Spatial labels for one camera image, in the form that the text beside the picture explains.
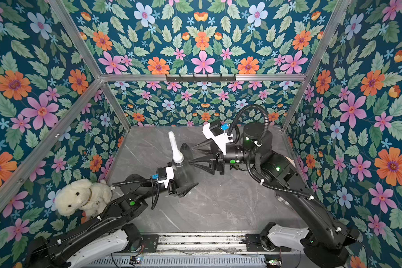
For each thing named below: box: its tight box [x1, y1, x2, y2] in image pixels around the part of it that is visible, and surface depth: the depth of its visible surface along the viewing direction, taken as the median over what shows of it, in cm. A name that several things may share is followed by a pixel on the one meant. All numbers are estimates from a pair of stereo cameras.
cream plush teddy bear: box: [54, 178, 113, 219], surface depth 75 cm
